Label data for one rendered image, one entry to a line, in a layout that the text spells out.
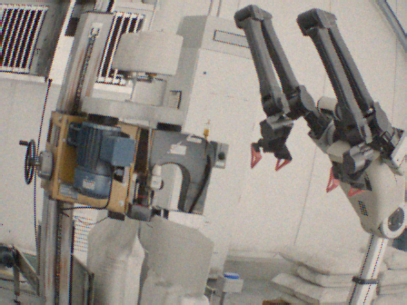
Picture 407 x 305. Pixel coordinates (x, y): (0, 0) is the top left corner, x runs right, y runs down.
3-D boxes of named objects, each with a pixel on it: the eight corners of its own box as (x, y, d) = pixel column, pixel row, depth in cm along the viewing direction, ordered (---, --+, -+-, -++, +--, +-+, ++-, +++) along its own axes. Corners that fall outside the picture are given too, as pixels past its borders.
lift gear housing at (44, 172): (50, 182, 332) (54, 152, 332) (39, 179, 330) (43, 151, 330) (45, 177, 342) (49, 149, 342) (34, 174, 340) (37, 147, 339)
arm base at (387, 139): (396, 130, 281) (381, 157, 279) (384, 114, 278) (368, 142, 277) (407, 132, 273) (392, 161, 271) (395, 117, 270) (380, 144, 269)
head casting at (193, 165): (203, 215, 354) (220, 132, 353) (141, 205, 344) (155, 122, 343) (173, 201, 382) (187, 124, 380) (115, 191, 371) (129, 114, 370)
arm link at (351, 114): (323, 8, 264) (302, 17, 272) (313, 8, 260) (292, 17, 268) (375, 136, 261) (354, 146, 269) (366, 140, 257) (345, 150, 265)
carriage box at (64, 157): (127, 214, 342) (142, 126, 340) (50, 198, 328) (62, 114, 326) (107, 201, 364) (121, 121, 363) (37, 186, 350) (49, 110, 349)
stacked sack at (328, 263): (387, 275, 606) (392, 258, 605) (326, 278, 579) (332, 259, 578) (363, 267, 645) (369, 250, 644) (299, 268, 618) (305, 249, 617)
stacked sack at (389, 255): (417, 270, 638) (422, 254, 637) (386, 272, 620) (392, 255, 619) (383, 259, 699) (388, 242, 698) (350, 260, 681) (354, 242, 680)
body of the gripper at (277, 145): (256, 142, 321) (264, 123, 317) (282, 145, 326) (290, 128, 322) (263, 154, 316) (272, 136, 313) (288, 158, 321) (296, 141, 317)
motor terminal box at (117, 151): (131, 175, 317) (137, 140, 316) (111, 173, 309) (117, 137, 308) (116, 170, 322) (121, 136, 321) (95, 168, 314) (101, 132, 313)
